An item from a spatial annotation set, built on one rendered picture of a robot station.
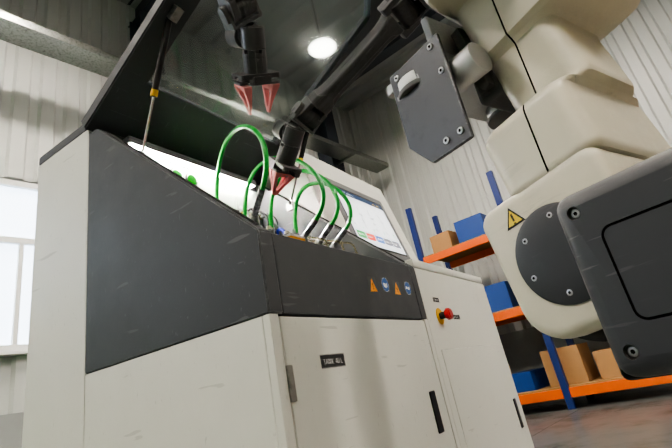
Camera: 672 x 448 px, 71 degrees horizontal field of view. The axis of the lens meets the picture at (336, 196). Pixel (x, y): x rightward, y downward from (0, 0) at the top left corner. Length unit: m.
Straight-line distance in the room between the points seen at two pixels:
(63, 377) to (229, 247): 0.61
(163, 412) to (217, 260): 0.31
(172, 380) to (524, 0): 0.89
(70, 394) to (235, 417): 0.54
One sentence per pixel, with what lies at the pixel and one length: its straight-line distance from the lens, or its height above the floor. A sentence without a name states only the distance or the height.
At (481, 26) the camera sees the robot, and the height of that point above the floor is 1.04.
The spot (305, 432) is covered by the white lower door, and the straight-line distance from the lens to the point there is 0.89.
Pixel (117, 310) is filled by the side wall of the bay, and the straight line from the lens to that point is 1.22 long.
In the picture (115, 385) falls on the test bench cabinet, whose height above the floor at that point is 0.75.
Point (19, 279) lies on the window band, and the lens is 5.19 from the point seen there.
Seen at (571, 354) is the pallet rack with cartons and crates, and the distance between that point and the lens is 6.40.
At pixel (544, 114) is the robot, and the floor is 0.87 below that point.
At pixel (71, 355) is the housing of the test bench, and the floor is 0.85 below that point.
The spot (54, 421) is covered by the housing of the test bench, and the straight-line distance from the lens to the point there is 1.41.
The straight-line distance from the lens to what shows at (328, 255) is 1.07.
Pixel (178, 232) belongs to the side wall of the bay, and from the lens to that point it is 1.08.
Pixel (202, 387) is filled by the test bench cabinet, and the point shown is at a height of 0.70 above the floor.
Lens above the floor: 0.64
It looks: 23 degrees up
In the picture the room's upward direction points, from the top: 12 degrees counter-clockwise
